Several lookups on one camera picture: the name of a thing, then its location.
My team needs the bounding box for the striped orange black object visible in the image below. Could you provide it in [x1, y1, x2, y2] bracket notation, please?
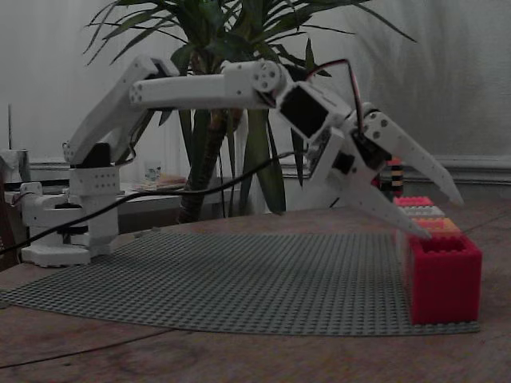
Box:
[385, 157, 403, 199]

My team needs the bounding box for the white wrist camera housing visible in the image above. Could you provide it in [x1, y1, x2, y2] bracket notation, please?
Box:
[307, 127, 345, 181]

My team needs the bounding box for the white box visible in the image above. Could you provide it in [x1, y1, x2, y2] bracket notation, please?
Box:
[401, 205, 446, 219]

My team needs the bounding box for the red and black servo wire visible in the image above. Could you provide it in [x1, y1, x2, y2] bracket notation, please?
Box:
[309, 58, 366, 135]

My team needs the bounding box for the grey studded Lego baseplate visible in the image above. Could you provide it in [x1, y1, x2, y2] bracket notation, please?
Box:
[0, 231, 482, 338]

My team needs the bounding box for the thick black cable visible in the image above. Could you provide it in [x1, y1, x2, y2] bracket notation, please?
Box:
[0, 149, 311, 256]

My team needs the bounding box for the grey container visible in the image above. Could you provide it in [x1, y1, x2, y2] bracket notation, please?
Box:
[0, 149, 32, 184]

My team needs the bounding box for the green potted palm plant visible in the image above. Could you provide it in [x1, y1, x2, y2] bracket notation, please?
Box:
[83, 0, 418, 224]

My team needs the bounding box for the white low shelf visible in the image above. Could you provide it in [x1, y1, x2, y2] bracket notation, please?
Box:
[117, 181, 228, 235]

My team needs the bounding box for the thin dark cable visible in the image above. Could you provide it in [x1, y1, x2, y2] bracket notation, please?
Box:
[0, 329, 176, 370]

